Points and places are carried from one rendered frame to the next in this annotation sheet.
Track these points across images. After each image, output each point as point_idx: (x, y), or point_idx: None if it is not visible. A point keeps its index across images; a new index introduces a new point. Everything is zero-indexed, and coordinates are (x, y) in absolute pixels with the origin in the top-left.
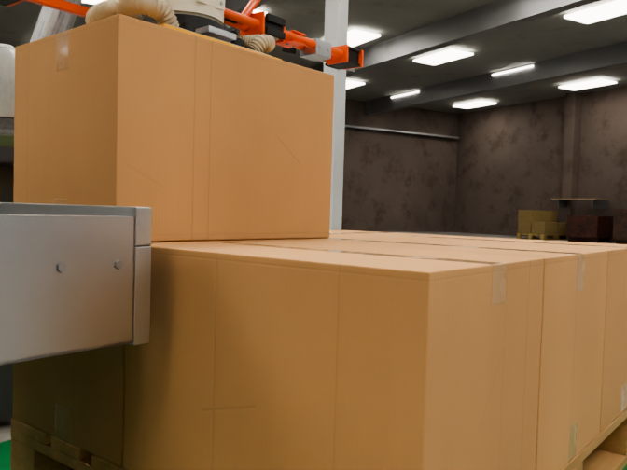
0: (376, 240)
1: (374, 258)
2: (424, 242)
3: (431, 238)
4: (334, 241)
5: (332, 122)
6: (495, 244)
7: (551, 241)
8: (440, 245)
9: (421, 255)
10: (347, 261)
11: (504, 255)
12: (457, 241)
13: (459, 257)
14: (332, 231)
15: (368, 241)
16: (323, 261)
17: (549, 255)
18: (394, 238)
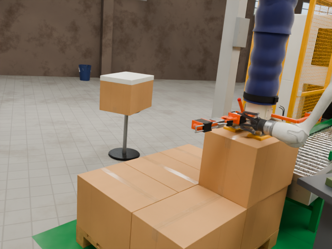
0: (182, 179)
1: (193, 150)
2: (169, 173)
3: (154, 190)
4: (197, 175)
5: (203, 145)
6: (146, 171)
7: (101, 186)
8: (168, 167)
9: (183, 154)
10: (198, 148)
11: (164, 154)
12: (154, 177)
13: (177, 151)
14: (193, 223)
15: (186, 176)
16: (201, 148)
17: (153, 154)
18: (172, 187)
